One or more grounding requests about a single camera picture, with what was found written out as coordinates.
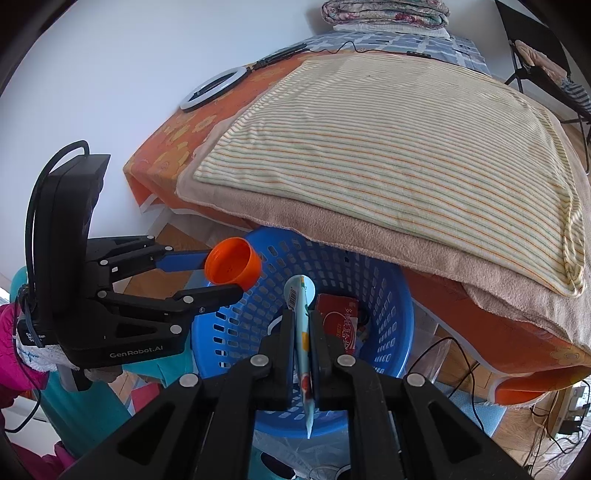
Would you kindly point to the blue checked bed sheet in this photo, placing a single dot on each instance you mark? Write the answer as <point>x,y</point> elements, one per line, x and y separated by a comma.
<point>438,46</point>

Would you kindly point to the red paper box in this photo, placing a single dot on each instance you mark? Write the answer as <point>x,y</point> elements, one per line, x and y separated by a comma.
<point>339,318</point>

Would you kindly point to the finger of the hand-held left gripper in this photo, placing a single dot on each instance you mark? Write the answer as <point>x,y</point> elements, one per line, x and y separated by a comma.
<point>207,297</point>
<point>184,262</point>

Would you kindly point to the person's left forearm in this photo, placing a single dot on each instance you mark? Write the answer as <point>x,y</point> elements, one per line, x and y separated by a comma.
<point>14,383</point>

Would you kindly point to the black tripod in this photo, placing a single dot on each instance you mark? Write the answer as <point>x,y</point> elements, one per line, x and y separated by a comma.
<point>281,54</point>

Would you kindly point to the black folding chair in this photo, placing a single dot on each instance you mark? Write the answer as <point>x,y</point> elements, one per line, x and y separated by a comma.
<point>531,23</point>

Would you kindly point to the striped yellow blanket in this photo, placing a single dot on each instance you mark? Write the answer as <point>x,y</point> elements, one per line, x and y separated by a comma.
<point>392,161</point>

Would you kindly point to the blue plastic basket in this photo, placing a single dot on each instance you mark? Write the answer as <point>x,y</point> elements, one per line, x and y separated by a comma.
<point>277,422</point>

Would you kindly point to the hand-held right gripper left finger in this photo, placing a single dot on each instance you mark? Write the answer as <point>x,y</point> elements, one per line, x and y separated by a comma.
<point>281,350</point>

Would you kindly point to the orange floral bed sheet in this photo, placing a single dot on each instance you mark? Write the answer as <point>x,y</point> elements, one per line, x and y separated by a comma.
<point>175,138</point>

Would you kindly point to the beige cloth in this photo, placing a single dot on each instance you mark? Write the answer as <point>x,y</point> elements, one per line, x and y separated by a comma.
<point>540,57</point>

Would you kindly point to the light blue floor mat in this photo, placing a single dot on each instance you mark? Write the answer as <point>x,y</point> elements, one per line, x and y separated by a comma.
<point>480,410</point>

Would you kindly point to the folded floral quilt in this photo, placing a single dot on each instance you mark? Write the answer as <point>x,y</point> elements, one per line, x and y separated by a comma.
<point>383,11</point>

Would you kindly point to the black inline remote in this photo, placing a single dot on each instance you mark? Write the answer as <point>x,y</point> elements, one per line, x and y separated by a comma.
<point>418,54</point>

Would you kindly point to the striped garment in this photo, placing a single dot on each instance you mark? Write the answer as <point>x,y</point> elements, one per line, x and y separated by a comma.
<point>577,92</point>

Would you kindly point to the clear plastic bag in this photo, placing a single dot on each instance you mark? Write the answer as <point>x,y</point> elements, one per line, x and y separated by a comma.
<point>277,454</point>

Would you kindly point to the long white tube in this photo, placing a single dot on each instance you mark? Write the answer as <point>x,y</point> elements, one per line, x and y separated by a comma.
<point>302,323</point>

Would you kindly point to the beige blanket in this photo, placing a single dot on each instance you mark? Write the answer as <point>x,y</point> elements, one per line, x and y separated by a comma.
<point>346,230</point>

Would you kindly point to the teal plastic stool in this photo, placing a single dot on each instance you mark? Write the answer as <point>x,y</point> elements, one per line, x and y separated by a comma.
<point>83,415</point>

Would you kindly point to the orange bottle cap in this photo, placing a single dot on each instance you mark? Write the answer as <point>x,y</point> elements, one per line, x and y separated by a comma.
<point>231,263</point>

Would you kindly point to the person's left hand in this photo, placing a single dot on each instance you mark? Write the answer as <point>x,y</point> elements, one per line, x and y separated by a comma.
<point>37,357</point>

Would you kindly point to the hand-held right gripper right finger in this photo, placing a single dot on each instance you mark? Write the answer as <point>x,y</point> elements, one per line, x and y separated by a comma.
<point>323,355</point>

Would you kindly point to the white power strip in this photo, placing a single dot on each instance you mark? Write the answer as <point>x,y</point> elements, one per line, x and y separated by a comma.
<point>577,406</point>

